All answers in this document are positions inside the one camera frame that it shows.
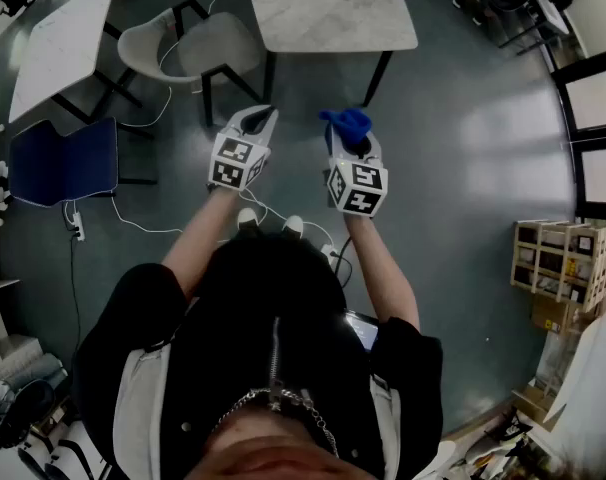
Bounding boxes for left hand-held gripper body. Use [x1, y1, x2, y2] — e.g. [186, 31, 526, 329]
[207, 125, 273, 192]

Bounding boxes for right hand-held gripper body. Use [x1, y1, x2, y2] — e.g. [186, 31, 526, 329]
[324, 152, 389, 218]

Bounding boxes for blue cloth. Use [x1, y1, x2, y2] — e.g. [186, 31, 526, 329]
[318, 107, 374, 157]

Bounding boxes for grey shell chair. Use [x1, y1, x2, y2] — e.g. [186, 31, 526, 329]
[116, 0, 277, 129]

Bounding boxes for person's left forearm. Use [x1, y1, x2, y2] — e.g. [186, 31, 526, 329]
[161, 185, 239, 299]

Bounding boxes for person's right forearm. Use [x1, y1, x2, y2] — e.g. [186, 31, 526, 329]
[343, 212, 422, 332]

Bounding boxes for blue chair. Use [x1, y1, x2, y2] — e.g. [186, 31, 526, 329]
[7, 116, 159, 208]

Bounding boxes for person's black trousers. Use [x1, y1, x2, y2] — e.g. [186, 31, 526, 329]
[202, 232, 349, 319]

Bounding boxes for grey marble table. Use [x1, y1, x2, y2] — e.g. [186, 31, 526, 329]
[245, 0, 419, 107]

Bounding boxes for black screen device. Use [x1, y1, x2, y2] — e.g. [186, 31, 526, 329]
[345, 310, 379, 352]

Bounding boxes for person's black top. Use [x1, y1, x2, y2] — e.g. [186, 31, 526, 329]
[72, 262, 444, 480]

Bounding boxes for white table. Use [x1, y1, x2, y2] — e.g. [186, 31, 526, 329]
[7, 0, 144, 125]

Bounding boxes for black framed glass door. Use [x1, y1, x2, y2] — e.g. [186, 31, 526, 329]
[550, 62, 606, 219]

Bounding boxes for wooden crate shelf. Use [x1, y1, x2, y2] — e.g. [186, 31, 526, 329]
[510, 217, 606, 314]

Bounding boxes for cardboard box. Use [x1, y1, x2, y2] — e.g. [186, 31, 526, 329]
[530, 297, 569, 334]

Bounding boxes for person's white vest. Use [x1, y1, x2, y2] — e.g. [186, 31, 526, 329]
[113, 342, 404, 480]

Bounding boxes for white cubby shelf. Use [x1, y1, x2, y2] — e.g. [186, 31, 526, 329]
[0, 237, 44, 384]

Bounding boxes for person's chin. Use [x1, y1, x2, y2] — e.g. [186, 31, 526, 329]
[182, 407, 379, 480]

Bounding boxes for thin white cable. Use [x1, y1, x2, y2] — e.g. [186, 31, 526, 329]
[117, 0, 244, 129]

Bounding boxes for black cable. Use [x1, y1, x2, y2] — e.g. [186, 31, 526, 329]
[332, 237, 355, 289]

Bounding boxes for silver neck chain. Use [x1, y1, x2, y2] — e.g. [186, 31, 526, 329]
[212, 386, 340, 459]

